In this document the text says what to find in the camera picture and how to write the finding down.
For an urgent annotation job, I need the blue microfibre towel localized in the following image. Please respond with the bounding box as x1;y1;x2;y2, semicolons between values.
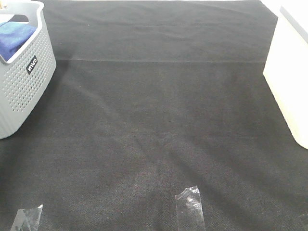
0;22;37;61

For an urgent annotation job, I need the black table cloth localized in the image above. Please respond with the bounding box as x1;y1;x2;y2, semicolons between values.
0;0;308;231

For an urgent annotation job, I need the clear tape strip centre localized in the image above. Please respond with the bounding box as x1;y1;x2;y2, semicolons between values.
175;186;205;231

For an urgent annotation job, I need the clear tape strip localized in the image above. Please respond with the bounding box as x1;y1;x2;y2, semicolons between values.
175;186;205;231
10;205;43;231

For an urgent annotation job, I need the grey perforated laundry basket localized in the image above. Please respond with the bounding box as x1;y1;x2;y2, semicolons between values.
0;0;56;139

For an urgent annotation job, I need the white plastic basket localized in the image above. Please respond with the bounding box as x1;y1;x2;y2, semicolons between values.
263;4;308;148

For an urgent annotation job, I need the clear tape strip left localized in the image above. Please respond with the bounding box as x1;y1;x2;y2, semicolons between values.
10;205;43;231

